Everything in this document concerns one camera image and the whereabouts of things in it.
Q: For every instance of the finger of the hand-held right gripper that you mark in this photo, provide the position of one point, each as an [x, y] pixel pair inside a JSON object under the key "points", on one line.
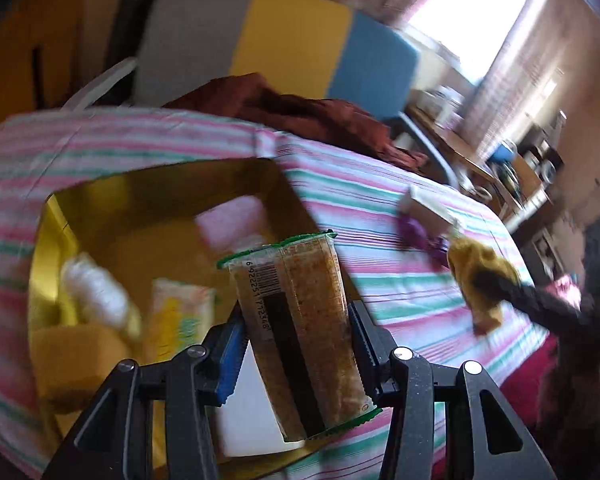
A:
{"points": [[530, 300]]}

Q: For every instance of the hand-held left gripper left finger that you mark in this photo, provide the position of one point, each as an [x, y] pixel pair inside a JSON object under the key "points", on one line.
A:
{"points": [[230, 365]]}

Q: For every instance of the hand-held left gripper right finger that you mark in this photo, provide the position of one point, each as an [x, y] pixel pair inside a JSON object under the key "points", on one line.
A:
{"points": [[367, 355]]}

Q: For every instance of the white foam block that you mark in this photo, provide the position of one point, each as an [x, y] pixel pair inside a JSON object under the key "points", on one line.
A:
{"points": [[250, 420]]}

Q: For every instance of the brown snack packet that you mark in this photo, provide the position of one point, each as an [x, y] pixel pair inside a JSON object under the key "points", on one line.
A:
{"points": [[310, 335]]}

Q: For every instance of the yellow green packet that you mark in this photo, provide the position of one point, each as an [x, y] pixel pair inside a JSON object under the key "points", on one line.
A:
{"points": [[180, 315]]}

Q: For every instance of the purple item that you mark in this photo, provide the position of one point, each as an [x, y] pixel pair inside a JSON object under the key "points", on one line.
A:
{"points": [[415, 232]]}

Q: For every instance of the beige cardboard box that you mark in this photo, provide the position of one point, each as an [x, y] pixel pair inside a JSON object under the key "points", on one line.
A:
{"points": [[430, 207]]}

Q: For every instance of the pink white packet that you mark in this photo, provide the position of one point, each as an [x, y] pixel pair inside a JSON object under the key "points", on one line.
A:
{"points": [[230, 220]]}

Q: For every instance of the large yellow sponge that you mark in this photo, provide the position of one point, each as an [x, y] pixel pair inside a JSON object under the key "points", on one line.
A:
{"points": [[75, 360]]}

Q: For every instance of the white cotton pack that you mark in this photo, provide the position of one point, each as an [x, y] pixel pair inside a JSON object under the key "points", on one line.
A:
{"points": [[95, 287]]}

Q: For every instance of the maroon tin box gold inside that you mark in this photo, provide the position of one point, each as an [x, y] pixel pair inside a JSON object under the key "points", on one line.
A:
{"points": [[145, 220]]}

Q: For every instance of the wooden cabinet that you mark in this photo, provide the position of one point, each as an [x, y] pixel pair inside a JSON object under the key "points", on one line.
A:
{"points": [[540, 250]]}

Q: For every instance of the striped bed sheet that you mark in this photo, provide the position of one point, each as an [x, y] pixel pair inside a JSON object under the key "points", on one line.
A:
{"points": [[370, 270]]}

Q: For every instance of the blue round object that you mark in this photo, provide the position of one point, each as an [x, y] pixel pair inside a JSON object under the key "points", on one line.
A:
{"points": [[504, 152]]}

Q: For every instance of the wooden desk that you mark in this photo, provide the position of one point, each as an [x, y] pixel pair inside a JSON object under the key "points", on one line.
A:
{"points": [[460, 150]]}

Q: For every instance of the white printed carton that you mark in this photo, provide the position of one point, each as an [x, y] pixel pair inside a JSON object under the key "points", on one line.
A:
{"points": [[445, 99]]}

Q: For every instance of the dark red quilted cloth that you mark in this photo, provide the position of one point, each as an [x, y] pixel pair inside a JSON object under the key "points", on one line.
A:
{"points": [[305, 115]]}

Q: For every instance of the grey yellow blue chair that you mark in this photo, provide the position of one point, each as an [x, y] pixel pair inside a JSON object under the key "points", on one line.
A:
{"points": [[195, 45]]}

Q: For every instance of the wooden wardrobe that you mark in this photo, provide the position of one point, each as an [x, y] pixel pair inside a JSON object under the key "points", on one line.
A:
{"points": [[20, 60]]}

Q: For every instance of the black rolled mat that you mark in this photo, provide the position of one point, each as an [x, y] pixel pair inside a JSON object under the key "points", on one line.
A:
{"points": [[135, 5]]}

